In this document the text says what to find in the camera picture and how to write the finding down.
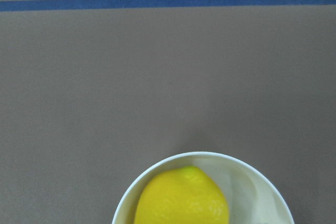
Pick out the yellow lemon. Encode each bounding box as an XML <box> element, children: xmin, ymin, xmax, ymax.
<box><xmin>134</xmin><ymin>166</ymin><xmax>229</xmax><ymax>223</ymax></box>

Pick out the white bowl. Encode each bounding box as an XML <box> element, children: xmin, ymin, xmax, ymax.
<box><xmin>112</xmin><ymin>151</ymin><xmax>294</xmax><ymax>223</ymax></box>

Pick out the brown paper table cover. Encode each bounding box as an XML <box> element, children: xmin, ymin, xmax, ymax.
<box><xmin>1</xmin><ymin>5</ymin><xmax>335</xmax><ymax>223</ymax></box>

